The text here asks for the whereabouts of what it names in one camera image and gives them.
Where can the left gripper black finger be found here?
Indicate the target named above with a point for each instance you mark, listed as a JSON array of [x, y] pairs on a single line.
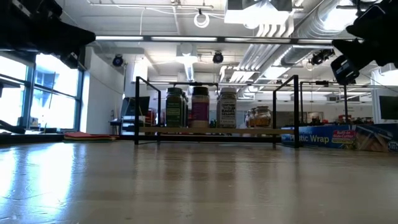
[[77, 31], [76, 43]]

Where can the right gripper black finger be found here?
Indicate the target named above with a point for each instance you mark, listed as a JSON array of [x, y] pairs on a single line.
[[356, 52], [351, 42]]

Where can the black-lid jar purple label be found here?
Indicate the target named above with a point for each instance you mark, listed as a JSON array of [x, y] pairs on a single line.
[[200, 112]]

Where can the white-lid bagel seasoning jar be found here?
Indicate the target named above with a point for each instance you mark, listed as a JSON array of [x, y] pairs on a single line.
[[226, 112]]

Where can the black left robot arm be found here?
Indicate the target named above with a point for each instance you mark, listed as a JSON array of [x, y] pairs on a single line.
[[12, 21]]

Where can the black round ceiling spotlight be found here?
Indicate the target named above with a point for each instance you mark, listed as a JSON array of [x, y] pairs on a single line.
[[118, 61], [218, 58]]

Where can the large window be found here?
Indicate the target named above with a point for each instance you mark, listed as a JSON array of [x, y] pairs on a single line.
[[53, 102]]

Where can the dark computer monitor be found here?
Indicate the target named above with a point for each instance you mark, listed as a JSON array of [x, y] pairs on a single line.
[[388, 107], [130, 105]]

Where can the person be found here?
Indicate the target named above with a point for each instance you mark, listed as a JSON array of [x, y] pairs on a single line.
[[316, 119]]

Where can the red notebook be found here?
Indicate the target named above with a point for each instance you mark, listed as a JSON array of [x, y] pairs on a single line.
[[87, 135]]

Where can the blue plastic wrap box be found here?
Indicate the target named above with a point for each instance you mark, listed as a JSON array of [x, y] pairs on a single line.
[[314, 137]]

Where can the white ceiling vent unit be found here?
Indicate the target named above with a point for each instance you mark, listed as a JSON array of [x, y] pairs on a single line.
[[248, 12]]

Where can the long ceiling light bar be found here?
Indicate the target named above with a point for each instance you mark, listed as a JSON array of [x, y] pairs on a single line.
[[186, 39]]

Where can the black ceiling camera cluster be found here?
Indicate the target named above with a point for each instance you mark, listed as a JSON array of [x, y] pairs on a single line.
[[320, 57]]

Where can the black metal frame rig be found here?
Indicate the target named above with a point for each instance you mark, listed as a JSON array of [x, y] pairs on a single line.
[[321, 82]]

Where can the silver ventilation duct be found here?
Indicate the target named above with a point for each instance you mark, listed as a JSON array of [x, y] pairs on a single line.
[[292, 56]]

